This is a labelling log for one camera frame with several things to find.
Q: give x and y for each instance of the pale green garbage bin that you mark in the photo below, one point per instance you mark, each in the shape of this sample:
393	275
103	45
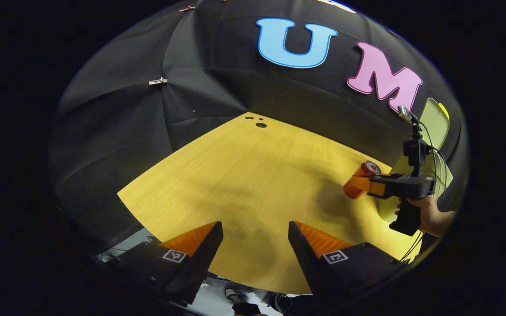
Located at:
438	127

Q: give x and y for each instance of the red cloth clip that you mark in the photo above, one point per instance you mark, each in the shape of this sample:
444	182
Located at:
187	8

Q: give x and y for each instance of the black and white shoe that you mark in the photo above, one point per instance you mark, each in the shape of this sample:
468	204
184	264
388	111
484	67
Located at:
234	295
275	302

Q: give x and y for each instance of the black backdrop cloth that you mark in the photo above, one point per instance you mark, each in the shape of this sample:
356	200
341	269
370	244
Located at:
218	79

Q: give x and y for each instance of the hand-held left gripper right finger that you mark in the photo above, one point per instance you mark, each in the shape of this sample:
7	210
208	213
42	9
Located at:
308	263

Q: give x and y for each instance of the silver cloth clip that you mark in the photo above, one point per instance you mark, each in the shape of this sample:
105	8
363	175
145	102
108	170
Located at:
158	81

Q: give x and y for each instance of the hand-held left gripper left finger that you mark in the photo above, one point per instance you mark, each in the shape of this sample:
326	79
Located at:
202	263

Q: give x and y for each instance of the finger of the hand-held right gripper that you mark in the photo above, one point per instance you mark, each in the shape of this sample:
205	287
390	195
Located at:
377	188

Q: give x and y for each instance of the orange pop can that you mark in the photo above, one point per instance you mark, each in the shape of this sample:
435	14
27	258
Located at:
350	191

